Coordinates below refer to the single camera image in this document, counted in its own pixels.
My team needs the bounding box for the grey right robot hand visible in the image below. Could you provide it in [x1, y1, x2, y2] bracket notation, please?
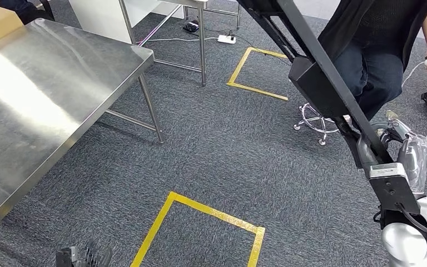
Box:
[356, 117, 427, 196]

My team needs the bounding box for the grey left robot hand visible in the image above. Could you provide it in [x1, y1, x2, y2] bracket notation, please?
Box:
[83, 239, 113, 267]

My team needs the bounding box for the black plastic car part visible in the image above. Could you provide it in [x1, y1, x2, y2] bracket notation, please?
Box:
[235, 0, 395, 170]

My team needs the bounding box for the person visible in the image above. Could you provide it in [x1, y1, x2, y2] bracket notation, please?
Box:
[316, 0, 427, 121]
[0, 0, 43, 26]

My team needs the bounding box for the yellow floor tape square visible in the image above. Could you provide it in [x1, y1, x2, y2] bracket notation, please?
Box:
[130, 191, 266, 267]
[227, 47, 290, 102]

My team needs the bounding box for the stainless steel table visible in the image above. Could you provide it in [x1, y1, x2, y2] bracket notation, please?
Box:
[117, 0, 242, 88]
[0, 18, 165, 267]

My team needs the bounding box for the white board panel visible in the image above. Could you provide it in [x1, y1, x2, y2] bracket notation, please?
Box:
[68, 0, 185, 45]

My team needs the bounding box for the white controller cable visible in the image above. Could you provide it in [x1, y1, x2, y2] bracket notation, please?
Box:
[400, 61, 426, 88]

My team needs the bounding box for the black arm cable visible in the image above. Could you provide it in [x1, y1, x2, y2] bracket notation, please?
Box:
[395, 204, 427, 267]

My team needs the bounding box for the white floor cable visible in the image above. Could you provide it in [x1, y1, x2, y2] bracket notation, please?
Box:
[145, 36, 220, 42]

